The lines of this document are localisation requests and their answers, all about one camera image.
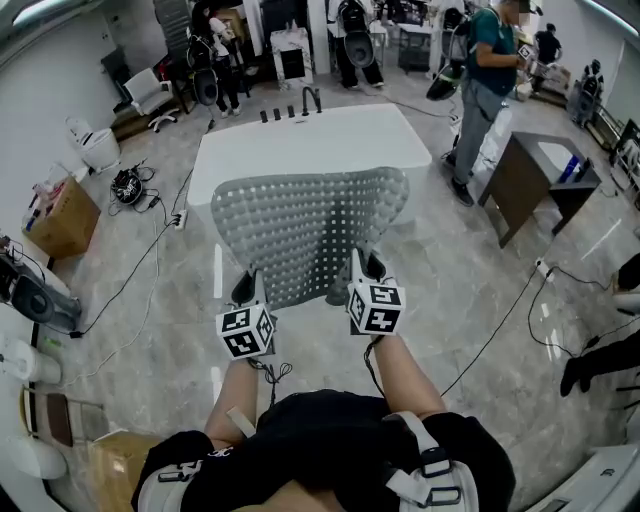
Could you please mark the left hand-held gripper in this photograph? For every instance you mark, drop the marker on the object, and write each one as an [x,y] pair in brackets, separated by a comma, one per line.
[245,332]

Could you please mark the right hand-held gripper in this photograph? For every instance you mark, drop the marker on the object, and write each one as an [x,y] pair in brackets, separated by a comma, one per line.
[380,310]

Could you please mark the grey perforated bath mat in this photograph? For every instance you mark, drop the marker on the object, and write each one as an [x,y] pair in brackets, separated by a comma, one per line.
[285,225]

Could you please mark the person's left forearm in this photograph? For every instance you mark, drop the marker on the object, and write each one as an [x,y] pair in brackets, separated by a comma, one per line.
[235,395]

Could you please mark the person's right forearm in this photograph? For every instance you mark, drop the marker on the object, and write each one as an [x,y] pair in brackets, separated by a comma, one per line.
[405,375]

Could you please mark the white power strip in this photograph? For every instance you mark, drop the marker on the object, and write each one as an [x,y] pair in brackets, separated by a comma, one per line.
[180,220]
[544,267]

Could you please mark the white bathtub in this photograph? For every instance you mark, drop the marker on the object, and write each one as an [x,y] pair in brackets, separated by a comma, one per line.
[310,145]

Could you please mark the person's black shirt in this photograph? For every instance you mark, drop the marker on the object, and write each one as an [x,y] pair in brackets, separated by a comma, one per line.
[325,440]

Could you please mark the person's white harness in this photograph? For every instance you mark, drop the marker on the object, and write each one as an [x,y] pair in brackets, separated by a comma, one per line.
[415,435]

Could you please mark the dark wooden vanity cabinet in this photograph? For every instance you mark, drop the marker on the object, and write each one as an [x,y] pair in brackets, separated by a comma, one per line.
[520,185]

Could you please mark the black bathtub faucet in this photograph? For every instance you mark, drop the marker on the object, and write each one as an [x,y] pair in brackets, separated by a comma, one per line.
[311,100]

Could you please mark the brown cardboard box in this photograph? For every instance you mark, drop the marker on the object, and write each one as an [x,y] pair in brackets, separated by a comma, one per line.
[65,220]

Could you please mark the white toilet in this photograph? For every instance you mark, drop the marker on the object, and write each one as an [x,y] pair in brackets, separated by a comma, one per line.
[97,147]

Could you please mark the grey pod device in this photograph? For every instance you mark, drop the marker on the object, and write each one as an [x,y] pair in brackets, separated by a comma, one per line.
[40,302]

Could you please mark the brown cardboard sheet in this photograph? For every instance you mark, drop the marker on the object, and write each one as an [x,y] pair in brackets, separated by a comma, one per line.
[120,465]

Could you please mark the white marble cabinet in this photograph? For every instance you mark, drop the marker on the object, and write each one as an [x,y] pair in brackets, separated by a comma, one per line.
[292,60]

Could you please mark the white office chair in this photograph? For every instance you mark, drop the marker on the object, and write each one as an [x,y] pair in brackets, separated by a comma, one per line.
[147,92]

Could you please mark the wooden stool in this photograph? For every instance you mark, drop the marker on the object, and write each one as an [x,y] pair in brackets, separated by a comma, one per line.
[57,417]

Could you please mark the white appliance with green light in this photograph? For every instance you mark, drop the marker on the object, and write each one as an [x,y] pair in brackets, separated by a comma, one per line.
[30,362]

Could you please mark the grey shutter panel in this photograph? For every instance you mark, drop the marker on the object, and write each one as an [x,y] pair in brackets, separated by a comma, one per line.
[172,30]

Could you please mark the ceiling light strip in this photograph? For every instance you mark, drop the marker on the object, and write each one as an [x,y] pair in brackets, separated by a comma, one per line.
[55,11]

